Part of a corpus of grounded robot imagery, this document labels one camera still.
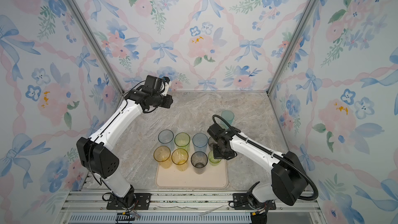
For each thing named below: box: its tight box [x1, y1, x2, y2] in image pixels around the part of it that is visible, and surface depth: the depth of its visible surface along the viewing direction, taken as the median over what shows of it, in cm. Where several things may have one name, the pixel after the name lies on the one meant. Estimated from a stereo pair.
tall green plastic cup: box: [174, 132, 191, 153], surface depth 83 cm
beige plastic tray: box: [155, 159, 229, 189], surface depth 82 cm
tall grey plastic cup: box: [190, 150, 209, 175], surface depth 78 cm
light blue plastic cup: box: [157, 129, 177, 152], surface depth 83 cm
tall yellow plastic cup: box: [171, 147, 190, 172], surface depth 77 cm
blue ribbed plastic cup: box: [192, 132, 209, 153], surface depth 83 cm
